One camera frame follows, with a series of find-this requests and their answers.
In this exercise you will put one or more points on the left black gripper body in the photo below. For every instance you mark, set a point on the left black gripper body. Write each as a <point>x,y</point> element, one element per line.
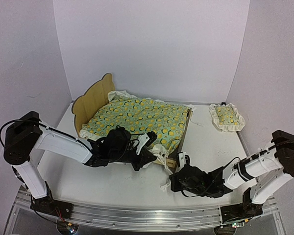
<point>142,159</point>

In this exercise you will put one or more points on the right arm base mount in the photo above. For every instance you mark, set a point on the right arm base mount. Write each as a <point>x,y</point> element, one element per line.
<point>239,212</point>

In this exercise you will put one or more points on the small lemon print pillow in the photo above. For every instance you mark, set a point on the small lemon print pillow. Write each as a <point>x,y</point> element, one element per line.
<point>226,118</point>

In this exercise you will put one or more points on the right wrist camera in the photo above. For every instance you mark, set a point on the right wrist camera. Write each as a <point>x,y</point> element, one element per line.
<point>183,159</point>

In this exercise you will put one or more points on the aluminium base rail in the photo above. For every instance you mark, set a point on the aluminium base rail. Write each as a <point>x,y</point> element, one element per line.
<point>138,205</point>

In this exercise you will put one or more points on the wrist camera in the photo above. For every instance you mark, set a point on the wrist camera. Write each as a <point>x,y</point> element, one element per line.
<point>183,159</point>
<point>145,140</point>

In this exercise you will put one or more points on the lemon print ruffled mattress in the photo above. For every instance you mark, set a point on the lemon print ruffled mattress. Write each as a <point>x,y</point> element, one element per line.
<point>141,115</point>

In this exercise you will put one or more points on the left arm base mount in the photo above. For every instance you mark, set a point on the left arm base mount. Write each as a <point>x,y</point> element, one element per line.
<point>48,205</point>

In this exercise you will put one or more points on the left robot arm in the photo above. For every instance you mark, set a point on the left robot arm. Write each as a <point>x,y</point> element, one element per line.
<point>20,136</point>

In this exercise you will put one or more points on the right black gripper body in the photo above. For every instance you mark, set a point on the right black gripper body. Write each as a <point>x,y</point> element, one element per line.
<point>177,181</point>

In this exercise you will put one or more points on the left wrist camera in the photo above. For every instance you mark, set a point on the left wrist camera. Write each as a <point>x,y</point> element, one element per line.
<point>145,140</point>

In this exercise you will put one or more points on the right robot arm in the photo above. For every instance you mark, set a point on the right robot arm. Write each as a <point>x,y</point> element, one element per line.
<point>275,162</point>

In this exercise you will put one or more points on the wooden pet bed frame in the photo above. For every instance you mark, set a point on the wooden pet bed frame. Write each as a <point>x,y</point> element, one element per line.
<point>83,106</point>

